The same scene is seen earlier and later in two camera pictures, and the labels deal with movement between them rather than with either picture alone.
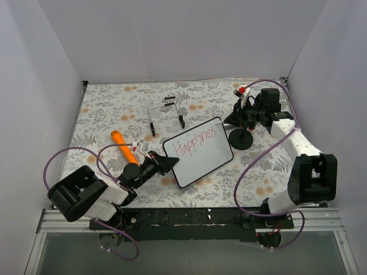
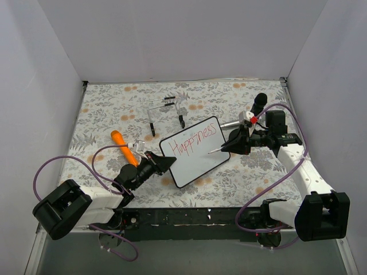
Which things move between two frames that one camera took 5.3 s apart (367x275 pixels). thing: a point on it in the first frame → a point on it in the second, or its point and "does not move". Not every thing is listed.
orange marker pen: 118,138 does not move
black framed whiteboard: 200,150 does not move
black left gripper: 159,164 does not move
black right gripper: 239,115 → 242,141
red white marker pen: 221,122 → 217,149
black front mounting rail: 192,224 does not move
